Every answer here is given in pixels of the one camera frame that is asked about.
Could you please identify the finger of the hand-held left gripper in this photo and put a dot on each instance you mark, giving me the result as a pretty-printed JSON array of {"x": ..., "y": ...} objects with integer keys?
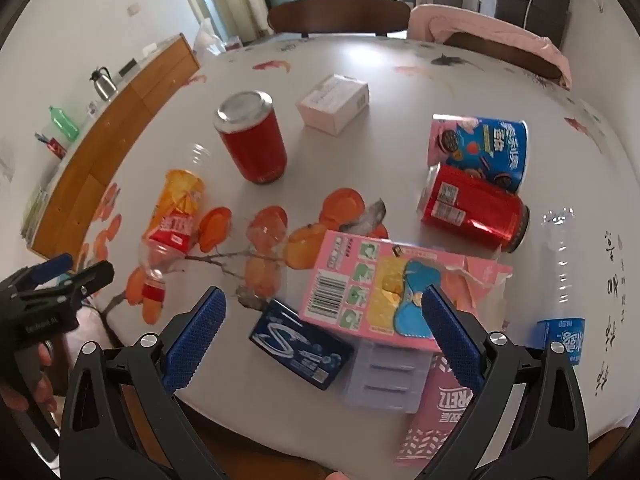
[
  {"x": 50, "y": 266},
  {"x": 90, "y": 277}
]

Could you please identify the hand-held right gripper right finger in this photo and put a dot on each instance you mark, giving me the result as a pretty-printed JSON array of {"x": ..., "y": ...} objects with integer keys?
[{"x": 450, "y": 335}]

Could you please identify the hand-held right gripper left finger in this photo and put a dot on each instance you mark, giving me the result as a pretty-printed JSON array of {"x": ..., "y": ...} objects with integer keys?
[{"x": 197, "y": 342}]

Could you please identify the red drink can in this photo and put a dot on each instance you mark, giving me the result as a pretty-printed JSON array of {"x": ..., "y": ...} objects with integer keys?
[
  {"x": 470, "y": 207},
  {"x": 255, "y": 145}
]

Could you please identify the person's left hand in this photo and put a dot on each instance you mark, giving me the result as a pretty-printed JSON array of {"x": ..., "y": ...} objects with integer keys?
[{"x": 22, "y": 400}]

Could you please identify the stack of papers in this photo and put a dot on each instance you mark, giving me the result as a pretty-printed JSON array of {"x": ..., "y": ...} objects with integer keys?
[{"x": 35, "y": 212}]

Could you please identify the small lavender drawer box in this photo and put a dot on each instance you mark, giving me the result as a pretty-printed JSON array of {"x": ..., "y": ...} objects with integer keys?
[{"x": 382, "y": 375}]

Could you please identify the pink snack stick box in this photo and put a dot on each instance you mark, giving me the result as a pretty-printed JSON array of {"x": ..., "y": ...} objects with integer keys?
[{"x": 437, "y": 425}]

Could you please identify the torn pink cardboard box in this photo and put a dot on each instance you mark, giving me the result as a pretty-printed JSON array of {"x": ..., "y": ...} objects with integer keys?
[{"x": 365, "y": 285}]

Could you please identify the dark blue gum packet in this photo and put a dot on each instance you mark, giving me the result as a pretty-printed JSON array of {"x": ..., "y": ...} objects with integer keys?
[{"x": 300, "y": 345}]

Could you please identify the orange label plastic bottle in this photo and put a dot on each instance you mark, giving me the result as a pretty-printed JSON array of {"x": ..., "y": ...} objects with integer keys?
[{"x": 172, "y": 215}]

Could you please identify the red pen cup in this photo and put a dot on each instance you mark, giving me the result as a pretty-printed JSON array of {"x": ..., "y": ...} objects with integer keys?
[{"x": 57, "y": 149}]

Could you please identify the clear blue label water bottle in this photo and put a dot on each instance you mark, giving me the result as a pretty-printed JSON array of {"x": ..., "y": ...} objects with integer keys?
[{"x": 562, "y": 270}]

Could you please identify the wooden sideboard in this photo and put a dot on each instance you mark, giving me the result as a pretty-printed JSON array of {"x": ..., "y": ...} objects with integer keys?
[{"x": 115, "y": 140}]

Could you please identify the green plastic bottle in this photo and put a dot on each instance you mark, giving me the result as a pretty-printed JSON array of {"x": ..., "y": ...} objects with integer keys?
[{"x": 64, "y": 124}]

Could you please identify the steel kettle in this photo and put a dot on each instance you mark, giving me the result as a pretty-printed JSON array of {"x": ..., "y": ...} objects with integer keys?
[{"x": 104, "y": 85}]

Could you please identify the blue pink snack cup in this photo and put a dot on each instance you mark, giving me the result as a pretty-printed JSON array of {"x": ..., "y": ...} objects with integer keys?
[{"x": 487, "y": 147}]

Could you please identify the small white cardboard box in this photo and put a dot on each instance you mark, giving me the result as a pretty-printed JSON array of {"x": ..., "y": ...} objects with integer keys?
[{"x": 332, "y": 102}]

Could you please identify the clear plastic bag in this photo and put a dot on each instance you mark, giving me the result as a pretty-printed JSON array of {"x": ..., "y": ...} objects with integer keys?
[{"x": 210, "y": 40}]

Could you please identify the brown wooden chair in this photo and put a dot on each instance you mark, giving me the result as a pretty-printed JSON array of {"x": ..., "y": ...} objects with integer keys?
[{"x": 500, "y": 55}]

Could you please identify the chair with pink cloth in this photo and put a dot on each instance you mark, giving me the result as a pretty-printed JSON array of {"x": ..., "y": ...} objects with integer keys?
[{"x": 450, "y": 22}]

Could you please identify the dark wooden chair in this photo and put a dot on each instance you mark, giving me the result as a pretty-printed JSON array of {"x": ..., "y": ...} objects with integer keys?
[{"x": 340, "y": 12}]

